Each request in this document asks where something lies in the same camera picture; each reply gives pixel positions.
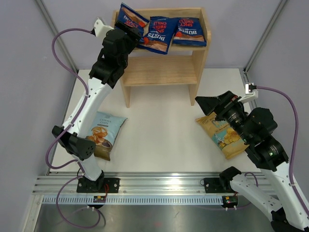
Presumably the aluminium mounting rail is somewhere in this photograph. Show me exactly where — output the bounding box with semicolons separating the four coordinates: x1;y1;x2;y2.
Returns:
32;172;219;195

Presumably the light blue cassava chips bag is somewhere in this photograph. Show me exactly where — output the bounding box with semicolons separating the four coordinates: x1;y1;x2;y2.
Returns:
86;112;127;161

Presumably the white slotted cable duct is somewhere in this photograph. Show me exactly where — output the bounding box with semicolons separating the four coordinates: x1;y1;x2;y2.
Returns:
42;195;223;205

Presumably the tan kettle chips bag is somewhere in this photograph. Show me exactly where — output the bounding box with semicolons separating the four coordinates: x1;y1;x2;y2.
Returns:
195;112;248;160

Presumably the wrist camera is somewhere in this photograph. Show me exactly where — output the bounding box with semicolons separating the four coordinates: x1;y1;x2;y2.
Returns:
238;83;258;103
91;17;114;40

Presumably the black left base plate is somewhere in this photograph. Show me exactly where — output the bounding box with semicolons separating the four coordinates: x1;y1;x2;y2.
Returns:
76;177;120;193

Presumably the blue Burts chips bag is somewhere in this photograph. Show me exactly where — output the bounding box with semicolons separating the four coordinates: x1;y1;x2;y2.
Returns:
117;2;150;36
138;16;179;55
172;17;207;47

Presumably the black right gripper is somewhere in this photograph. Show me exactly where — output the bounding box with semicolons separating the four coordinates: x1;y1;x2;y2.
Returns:
195;90;253;143

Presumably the wooden two-tier shelf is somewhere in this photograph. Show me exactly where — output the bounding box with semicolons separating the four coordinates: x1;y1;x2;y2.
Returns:
120;7;211;108

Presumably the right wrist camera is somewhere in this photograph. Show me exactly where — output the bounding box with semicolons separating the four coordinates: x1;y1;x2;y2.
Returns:
238;83;258;103

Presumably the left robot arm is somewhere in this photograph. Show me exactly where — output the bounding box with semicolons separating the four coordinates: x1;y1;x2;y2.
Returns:
52;21;142;193

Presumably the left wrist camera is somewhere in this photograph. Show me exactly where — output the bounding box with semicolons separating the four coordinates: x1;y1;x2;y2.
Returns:
91;17;114;40

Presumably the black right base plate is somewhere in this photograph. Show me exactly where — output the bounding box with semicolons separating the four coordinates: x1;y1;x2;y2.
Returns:
199;177;235;193

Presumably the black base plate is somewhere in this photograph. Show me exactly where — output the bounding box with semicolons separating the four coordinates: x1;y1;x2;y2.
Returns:
199;177;235;193
76;177;120;193

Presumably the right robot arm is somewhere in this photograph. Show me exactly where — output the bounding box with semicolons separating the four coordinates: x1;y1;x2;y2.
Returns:
195;89;309;232

